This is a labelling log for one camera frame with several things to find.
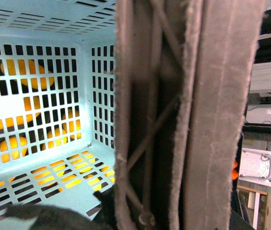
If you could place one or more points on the white appliance box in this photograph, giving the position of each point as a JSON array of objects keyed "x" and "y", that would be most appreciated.
[{"x": 255, "y": 166}]

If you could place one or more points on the brown basket handle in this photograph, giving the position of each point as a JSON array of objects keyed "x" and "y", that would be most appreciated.
[{"x": 183, "y": 71}]

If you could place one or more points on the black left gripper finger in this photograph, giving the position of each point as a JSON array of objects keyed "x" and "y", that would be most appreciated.
[{"x": 53, "y": 218}]

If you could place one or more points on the light blue plastic basket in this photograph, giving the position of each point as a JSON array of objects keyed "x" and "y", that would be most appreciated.
[{"x": 56, "y": 104}]

